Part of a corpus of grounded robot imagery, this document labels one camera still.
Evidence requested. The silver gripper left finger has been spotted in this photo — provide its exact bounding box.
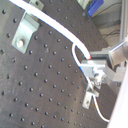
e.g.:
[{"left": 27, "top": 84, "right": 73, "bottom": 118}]
[{"left": 81, "top": 62, "right": 114, "bottom": 83}]

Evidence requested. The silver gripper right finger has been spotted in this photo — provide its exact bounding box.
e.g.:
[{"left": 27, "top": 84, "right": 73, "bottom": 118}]
[{"left": 90, "top": 48, "right": 111, "bottom": 63}]

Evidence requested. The thick white cable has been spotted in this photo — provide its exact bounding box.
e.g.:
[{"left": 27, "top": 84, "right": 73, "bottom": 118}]
[{"left": 9, "top": 0, "right": 111, "bottom": 123}]

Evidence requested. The blue box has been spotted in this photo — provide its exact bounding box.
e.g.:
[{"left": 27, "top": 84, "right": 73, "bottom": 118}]
[{"left": 87, "top": 0, "right": 104, "bottom": 16}]

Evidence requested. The black perforated breadboard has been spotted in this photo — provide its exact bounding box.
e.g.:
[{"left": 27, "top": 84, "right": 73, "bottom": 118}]
[{"left": 0, "top": 0, "right": 116, "bottom": 128}]

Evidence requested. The small metal cable clip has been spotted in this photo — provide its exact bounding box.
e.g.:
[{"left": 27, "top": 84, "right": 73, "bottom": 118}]
[{"left": 81, "top": 76, "right": 102, "bottom": 110}]

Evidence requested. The thin black cable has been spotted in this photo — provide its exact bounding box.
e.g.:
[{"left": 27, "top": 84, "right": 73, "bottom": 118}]
[{"left": 91, "top": 3, "right": 122, "bottom": 42}]

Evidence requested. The grey metal cable clip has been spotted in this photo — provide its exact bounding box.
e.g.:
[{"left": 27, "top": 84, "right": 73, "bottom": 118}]
[{"left": 11, "top": 11, "right": 39, "bottom": 54}]

